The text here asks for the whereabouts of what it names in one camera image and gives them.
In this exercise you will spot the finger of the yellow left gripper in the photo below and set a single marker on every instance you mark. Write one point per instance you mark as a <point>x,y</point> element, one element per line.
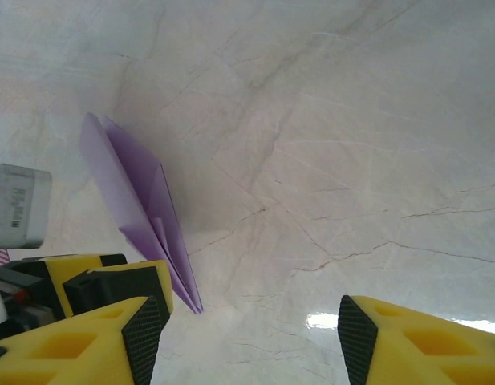
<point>118,284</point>
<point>70,266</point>

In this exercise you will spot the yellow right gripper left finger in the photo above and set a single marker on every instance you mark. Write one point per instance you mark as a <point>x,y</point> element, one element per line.
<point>70,353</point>

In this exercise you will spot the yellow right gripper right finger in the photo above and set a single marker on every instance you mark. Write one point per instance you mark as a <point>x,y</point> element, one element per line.
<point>423,353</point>

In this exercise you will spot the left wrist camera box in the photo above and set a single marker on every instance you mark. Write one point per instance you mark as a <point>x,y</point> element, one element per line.
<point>18,204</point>

